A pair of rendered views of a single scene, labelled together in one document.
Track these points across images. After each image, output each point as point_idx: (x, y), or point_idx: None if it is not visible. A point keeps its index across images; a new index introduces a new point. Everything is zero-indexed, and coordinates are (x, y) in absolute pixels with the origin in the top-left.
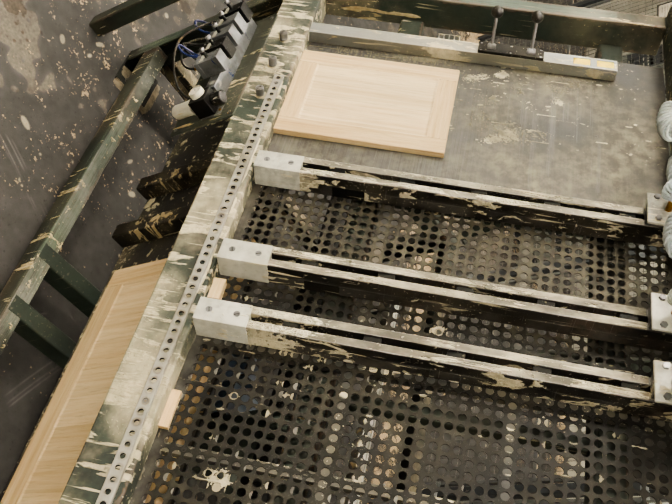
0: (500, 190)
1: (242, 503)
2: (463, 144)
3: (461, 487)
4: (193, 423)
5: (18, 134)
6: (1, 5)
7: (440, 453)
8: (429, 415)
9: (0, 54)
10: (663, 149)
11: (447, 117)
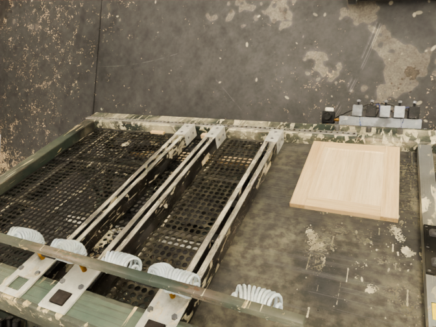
0: (233, 212)
1: (113, 148)
2: (304, 217)
3: (78, 197)
4: (150, 137)
5: (346, 109)
6: (403, 68)
7: (96, 193)
8: (115, 191)
9: (377, 82)
10: None
11: (330, 207)
